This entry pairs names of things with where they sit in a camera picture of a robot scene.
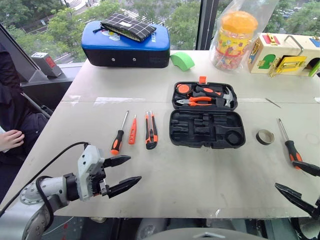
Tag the orange black utility knife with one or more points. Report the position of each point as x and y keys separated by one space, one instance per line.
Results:
x=151 y=135

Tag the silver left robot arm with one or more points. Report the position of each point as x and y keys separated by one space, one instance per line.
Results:
x=50 y=186

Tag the grey box red label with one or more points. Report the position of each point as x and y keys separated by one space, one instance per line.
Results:
x=47 y=65

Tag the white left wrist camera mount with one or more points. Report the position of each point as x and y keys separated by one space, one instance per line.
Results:
x=86 y=165

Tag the black tool case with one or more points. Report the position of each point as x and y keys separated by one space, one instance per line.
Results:
x=200 y=130

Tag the bystander dark clothing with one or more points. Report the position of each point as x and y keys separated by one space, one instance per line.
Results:
x=15 y=110

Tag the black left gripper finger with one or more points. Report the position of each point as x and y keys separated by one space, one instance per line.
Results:
x=117 y=160
x=125 y=184

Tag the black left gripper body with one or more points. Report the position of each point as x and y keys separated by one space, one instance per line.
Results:
x=97 y=178

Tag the orange voltage tester pen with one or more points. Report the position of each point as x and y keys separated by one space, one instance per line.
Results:
x=132 y=132

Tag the blue black padded cushion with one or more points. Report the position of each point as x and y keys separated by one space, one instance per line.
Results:
x=120 y=50

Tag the grey rounded dome shape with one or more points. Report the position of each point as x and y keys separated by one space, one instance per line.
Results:
x=187 y=233

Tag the green foam block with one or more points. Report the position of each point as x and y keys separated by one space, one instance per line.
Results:
x=183 y=61

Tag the orange black tape measure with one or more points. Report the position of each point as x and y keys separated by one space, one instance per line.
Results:
x=183 y=88

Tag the black white grid pouch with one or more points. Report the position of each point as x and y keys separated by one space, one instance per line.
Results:
x=130 y=27

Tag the bystander bare hand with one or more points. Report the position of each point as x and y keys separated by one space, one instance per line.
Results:
x=11 y=140

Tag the toy jar orange lid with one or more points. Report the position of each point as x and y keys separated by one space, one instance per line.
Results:
x=237 y=37

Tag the black electrical tape roll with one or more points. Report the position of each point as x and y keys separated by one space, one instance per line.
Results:
x=260 y=140

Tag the jar in plastic bag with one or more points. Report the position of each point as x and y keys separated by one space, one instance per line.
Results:
x=262 y=15

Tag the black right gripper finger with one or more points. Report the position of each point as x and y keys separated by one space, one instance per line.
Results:
x=307 y=168
x=292 y=197

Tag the dark window frame post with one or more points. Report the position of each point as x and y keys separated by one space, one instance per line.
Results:
x=206 y=25

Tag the wooden latch busy board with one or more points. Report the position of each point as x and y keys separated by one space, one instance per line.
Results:
x=262 y=50

